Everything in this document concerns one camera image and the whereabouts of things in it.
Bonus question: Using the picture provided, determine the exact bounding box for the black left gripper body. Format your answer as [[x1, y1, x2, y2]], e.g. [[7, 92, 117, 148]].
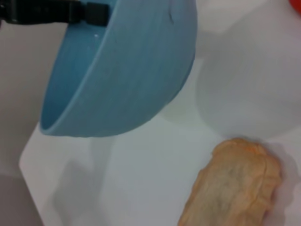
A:
[[0, 0, 82, 24]]

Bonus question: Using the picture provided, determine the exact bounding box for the long toasted bread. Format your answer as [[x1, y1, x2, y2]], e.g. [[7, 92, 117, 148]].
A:
[[177, 137, 283, 226]]

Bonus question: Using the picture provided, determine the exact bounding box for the blue bowl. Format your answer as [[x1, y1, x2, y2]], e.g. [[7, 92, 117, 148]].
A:
[[39, 0, 197, 138]]

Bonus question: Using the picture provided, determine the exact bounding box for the red toy pear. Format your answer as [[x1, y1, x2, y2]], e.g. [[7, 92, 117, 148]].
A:
[[288, 0, 301, 14]]

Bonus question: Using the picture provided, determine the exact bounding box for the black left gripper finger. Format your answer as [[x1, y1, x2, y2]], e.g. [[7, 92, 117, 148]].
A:
[[79, 1, 110, 27]]

